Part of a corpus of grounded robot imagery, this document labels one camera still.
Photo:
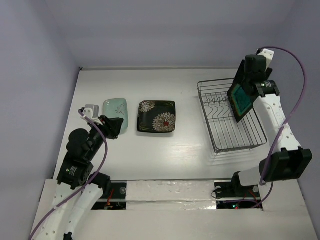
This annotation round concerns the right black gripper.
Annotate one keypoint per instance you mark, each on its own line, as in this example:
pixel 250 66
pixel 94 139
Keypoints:
pixel 241 74

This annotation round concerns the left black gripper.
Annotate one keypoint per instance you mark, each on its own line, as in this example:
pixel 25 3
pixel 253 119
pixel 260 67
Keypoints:
pixel 114 125

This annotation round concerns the light green plate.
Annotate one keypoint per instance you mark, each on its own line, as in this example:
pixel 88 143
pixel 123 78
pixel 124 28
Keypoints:
pixel 117 108

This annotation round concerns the dark green square plate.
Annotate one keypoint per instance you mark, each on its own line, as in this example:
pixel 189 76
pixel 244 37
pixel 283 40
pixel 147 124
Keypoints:
pixel 240 102

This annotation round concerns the black floral square plate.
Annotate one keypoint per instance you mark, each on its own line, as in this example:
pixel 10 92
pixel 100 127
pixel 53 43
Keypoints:
pixel 140 124

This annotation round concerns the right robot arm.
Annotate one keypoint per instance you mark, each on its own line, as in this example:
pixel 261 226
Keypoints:
pixel 287 159

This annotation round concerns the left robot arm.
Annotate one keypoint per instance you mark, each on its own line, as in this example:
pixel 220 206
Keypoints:
pixel 78 186

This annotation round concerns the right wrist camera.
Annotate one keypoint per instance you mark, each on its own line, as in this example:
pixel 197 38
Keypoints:
pixel 268 54

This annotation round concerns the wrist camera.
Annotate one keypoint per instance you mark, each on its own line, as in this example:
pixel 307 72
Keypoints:
pixel 91 112
pixel 268 54

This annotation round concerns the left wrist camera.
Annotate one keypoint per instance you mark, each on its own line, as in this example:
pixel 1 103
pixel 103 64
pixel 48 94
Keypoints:
pixel 91 112

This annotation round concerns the wire dish rack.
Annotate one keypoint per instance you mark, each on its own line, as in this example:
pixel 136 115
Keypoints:
pixel 226 134

